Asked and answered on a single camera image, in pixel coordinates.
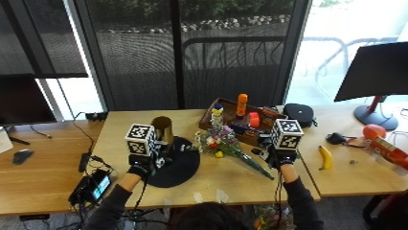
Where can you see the orange bottle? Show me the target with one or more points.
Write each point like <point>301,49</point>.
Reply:
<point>242,104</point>

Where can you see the wrapped flower bouquet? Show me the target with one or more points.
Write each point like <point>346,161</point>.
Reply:
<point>228,142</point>

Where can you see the black device with lit screen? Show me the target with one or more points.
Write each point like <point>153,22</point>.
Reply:
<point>92,189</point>

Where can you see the white marker cube right glove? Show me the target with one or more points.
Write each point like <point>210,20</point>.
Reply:
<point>288,134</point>

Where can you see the black computer mouse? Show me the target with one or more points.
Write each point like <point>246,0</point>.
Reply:
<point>22,156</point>

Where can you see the dark wooden tray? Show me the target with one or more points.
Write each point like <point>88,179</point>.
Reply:
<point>232,110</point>

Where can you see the black pen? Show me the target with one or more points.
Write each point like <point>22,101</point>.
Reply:
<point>19,140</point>

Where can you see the black box under desk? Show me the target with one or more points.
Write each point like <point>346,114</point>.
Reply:
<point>34,217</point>

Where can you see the flower bunch under table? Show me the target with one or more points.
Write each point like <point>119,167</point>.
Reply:
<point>270,218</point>

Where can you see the red cylindrical can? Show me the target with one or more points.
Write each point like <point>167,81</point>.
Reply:
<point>389,150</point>

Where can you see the red and black chair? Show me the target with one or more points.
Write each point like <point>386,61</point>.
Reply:
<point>389,211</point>

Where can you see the red-orange cup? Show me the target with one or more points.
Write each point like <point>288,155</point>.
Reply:
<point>254,119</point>

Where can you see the orange ball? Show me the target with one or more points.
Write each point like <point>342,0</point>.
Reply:
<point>374,131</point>

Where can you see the white marker cube left glove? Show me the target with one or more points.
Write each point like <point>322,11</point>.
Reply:
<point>140,139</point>

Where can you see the black monitor with red stand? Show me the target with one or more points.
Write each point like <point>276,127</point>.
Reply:
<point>374,72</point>

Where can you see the yellow banana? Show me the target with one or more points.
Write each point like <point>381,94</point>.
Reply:
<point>326,157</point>

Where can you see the black monitor with dark stand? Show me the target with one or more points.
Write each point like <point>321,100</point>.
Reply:
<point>23,100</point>

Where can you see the white paper sheet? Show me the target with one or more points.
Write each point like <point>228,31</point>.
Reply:
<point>4,140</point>

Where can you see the brass cylinder vase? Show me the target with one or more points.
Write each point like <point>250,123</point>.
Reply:
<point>164,127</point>

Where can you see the white marker cube glove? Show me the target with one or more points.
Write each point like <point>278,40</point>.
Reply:
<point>288,134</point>
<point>140,139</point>

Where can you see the metal bike rack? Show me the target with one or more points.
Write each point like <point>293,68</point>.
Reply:
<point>335,54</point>

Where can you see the black power adapter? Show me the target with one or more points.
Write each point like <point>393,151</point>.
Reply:
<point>84,161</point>

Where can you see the small metal screw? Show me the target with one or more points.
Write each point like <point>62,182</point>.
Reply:
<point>353,162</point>

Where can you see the white bottle with blue cap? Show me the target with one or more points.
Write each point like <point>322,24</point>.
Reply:
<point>217,114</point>

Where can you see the person's right hand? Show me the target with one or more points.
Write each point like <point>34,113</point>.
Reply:
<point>282,158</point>

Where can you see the person's left hand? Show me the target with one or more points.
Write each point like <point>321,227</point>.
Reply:
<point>140,166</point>

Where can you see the black desk clamp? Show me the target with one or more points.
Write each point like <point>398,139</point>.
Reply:
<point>96,115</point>

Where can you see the black round mat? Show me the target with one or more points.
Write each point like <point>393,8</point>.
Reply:
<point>181,166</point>

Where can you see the black zip pouch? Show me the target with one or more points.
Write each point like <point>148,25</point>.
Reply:
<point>298,114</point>

